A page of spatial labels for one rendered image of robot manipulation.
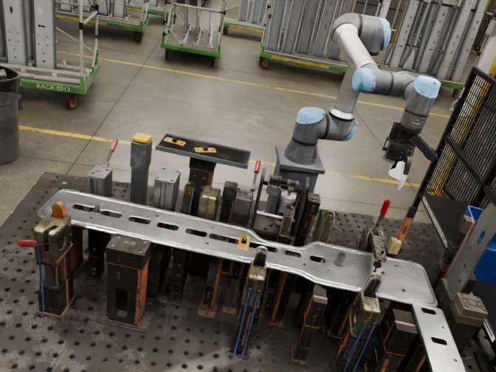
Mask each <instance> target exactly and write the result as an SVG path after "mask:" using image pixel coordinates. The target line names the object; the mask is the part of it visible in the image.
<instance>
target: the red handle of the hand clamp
mask: <svg viewBox="0 0 496 372"><path fill-rule="evenodd" d="M389 206H390V200H389V199H385V201H384V203H383V205H382V209H381V210H380V214H379V217H378V219H377V222H376V225H375V227H374V229H373V234H374V235H378V231H379V228H380V226H381V224H382V221H383V218H384V217H385V214H386V213H387V211H388V208H389Z"/></svg>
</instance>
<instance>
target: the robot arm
mask: <svg viewBox="0 0 496 372"><path fill-rule="evenodd" d="M331 40H332V41H333V43H334V45H335V46H336V47H338V48H340V50H341V51H342V53H343V55H344V57H345V59H346V60H347V62H348V67H347V69H346V72H345V76H344V78H343V81H342V85H341V87H340V91H339V94H338V96H337V100H336V103H335V105H334V106H333V107H331V108H330V109H329V112H328V114H326V113H325V111H324V110H322V109H321V108H315V107H305V108H302V109H301V110H299V112H298V114H297V117H296V122H295V125H294V130H293V134H292V139H291V140H290V142H289V144H288V145H287V146H286V148H285V151H284V156H285V157H286V158H287V159H288V160H289V161H291V162H294V163H297V164H299V165H313V164H314V163H315V162H316V160H317V141H318V139H320V140H334V141H338V142H341V141H344V142H345V141H348V140H350V139H351V138H352V137H353V135H354V134H355V132H356V129H357V119H356V118H355V114H354V108H355V105H356V104H357V100H358V97H359V94H360V92H362V93H365V94H368V93H369V94H380V95H385V96H391V97H400V98H402V99H404V100H406V101H407V104H406V106H405V108H404V111H403V114H402V117H401V119H400V123H398V122H394V123H393V127H392V129H391V131H390V134H389V137H387V138H386V140H385V144H386V142H387V141H389V143H388V145H387V146H388V147H387V146H386V148H385V144H384V146H383V149H382V150H383V151H386V153H385V155H384V156H383V157H382V158H383V160H386V161H388V162H390V163H392V164H391V166H390V170H389V171H388V175H389V176H391V177H393V178H394V179H396V180H398V181H399V184H398V189H397V190H400V189H401V188H402V187H403V185H404V183H405V181H406V178H407V175H408V174H409V170H410V166H411V163H412V158H413V154H414V148H415V147H417V148H418V149H419V150H420V151H421V152H422V153H423V154H424V156H425V157H426V158H427V159H428V160H430V161H431V162H433V161H434V160H435V159H437V158H438V157H437V153H436V151H435V150H434V149H433V148H431V147H430V146H429V145H428V144H427V143H426V142H425V141H424V140H423V139H422V138H421V137H420V136H419V134H420V133H421V130H422V129H423V127H424V125H425V123H426V121H427V118H428V116H429V113H430V110H431V108H432V107H433V104H434V101H435V98H436V97H437V96H438V90H439V88H440V85H441V84H440V82H439V81H438V80H436V79H434V78H432V77H427V76H418V77H414V76H413V75H412V74H410V73H408V72H397V73H394V72H385V71H381V70H379V68H378V67H377V65H376V64H375V62H374V60H373V58H375V57H376V56H377V55H378V54H379V50H383V49H385V48H386V47H387V46H388V44H389V41H390V24H389V22H388V21H387V20H386V19H383V18H380V17H377V16H376V17H373V16H369V15H362V14H357V13H346V14H344V15H341V16H340V17H339V18H338V19H337V20H336V21H335V22H334V23H333V25H332V27H331ZM402 160H403V161H402Z"/></svg>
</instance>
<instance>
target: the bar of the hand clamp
mask: <svg viewBox="0 0 496 372"><path fill-rule="evenodd" d="M370 229H371V234H370V236H369V238H370V241H371V247H372V250H373V256H374V260H375V261H374V262H373V265H374V266H375V267H376V268H381V266H382V265H381V262H383V263H384V264H385V262H386V260H387V256H386V253H385V248H384V245H383V242H382V237H381V234H380V231H378V235H374V234H373V230H372V228H370Z"/></svg>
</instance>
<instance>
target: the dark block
mask: <svg viewBox="0 0 496 372"><path fill-rule="evenodd" d="M319 208H320V194H316V193H311V192H308V195H307V197H306V202H305V205H304V210H303V214H302V217H301V220H300V225H299V227H298V231H297V235H296V238H295V240H294V245H293V246H295V247H303V246H305V245H307V242H308V239H309V236H310V232H311V229H312V226H313V223H314V219H315V217H316V216H317V214H318V210H319Z"/></svg>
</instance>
